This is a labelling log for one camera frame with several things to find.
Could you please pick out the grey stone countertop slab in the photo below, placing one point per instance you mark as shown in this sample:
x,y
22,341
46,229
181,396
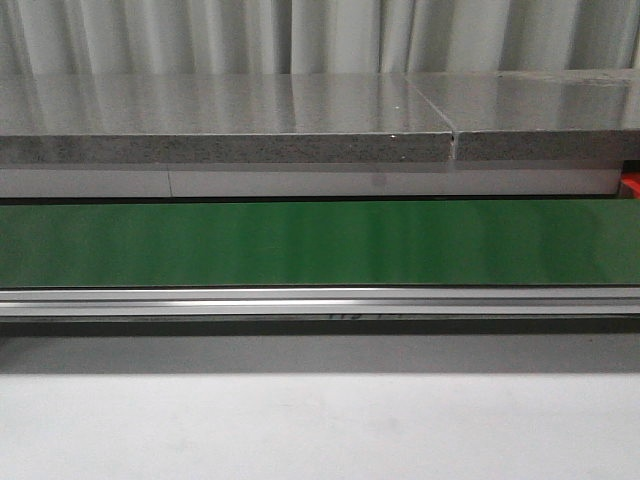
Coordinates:
x,y
566,133

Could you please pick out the green conveyor belt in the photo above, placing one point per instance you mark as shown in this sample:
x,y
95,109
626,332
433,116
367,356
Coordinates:
x,y
409,242

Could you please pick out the red plastic bin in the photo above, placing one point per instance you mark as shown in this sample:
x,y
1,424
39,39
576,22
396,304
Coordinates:
x,y
630,186

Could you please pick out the grey pleated curtain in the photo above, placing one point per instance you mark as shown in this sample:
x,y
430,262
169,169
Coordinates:
x,y
303,37

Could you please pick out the aluminium conveyor side rail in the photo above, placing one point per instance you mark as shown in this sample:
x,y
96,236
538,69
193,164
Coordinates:
x,y
427,301

